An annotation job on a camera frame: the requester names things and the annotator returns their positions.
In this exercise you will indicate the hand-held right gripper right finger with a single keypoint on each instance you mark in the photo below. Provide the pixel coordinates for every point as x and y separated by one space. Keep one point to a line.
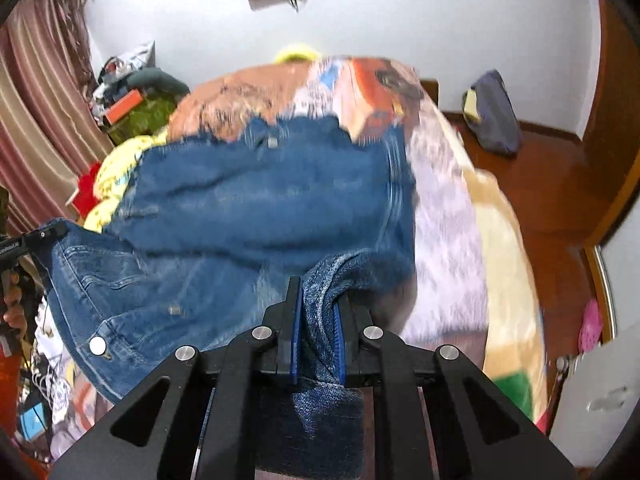
340 345

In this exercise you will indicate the orange box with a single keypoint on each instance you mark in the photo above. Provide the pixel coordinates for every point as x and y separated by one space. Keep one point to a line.
125 106

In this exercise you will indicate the blue denim jacket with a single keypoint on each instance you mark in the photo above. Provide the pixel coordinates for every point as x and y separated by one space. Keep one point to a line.
240 220

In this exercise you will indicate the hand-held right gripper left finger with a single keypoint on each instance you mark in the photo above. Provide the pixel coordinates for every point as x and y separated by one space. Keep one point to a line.
295 330

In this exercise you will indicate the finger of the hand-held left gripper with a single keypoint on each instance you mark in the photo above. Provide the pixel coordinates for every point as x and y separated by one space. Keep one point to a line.
45 236

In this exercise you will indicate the striped brown curtain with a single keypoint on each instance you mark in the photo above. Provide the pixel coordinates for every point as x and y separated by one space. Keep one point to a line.
45 110

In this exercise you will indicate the brown wooden door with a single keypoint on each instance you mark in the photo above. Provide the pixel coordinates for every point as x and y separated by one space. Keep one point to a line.
615 110

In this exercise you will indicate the yellow-green item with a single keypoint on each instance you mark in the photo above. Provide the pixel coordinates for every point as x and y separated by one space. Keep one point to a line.
471 105

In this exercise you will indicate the green printed bag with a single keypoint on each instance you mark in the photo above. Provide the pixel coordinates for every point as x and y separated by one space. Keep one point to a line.
145 120

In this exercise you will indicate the person's left hand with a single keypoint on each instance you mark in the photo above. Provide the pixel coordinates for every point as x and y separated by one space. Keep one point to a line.
14 312

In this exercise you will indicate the pink slipper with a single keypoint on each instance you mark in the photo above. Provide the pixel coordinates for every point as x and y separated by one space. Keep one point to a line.
591 327

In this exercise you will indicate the dark blue bag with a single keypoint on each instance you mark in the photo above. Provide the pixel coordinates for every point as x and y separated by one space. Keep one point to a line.
497 115

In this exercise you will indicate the yellow printed garment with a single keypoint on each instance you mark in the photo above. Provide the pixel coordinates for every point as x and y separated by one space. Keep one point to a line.
117 170

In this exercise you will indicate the yellow round object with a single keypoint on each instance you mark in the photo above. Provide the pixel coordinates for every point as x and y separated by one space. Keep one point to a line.
297 53

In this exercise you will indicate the grey garment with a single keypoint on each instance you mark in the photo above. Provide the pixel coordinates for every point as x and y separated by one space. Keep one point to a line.
160 82

